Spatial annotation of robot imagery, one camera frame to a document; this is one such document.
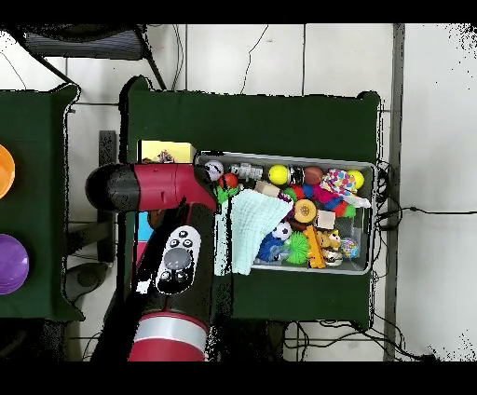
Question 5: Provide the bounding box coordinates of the mint green knitted cloth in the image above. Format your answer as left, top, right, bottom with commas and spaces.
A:
213, 188, 293, 277

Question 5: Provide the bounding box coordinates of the silver mesh bin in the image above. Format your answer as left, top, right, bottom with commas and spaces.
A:
195, 150, 377, 276

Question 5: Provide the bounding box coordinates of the wooden box with three holes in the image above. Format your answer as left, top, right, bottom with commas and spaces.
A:
134, 139, 198, 269

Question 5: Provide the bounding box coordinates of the green spiky rubber ball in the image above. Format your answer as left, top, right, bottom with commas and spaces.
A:
215, 184, 239, 205

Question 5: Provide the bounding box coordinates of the plain wooden cube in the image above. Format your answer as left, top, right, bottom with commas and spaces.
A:
254, 179, 281, 198
314, 209, 337, 230

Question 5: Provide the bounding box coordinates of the small white baseball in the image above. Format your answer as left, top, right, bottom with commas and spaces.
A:
203, 159, 225, 183

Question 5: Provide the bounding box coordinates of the plain yellow ball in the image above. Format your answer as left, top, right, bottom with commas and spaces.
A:
267, 164, 291, 186

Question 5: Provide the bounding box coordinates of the toy hamburger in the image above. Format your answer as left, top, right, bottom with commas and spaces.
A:
293, 197, 318, 224

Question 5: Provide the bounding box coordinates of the small brown football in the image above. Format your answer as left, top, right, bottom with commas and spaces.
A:
303, 166, 324, 186

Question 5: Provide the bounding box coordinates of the black standing panel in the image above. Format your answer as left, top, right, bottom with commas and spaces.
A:
97, 129, 117, 262

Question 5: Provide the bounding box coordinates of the grey round stand base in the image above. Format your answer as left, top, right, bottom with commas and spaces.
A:
62, 262, 109, 304

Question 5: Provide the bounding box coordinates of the dark green side table cloth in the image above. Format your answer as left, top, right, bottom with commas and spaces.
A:
0, 83, 85, 322

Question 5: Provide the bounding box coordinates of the black metal chair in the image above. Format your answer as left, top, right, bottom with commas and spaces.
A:
7, 23, 167, 90

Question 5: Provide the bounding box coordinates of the orange plastic bowl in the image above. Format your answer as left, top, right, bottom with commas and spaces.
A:
0, 143, 17, 200

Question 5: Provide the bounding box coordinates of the purple plastic bowl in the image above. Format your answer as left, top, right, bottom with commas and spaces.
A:
0, 233, 30, 295

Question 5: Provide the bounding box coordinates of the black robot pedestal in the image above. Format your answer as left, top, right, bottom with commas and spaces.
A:
208, 319, 286, 361

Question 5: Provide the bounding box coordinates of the black power cable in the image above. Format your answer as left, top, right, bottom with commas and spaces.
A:
376, 205, 477, 217

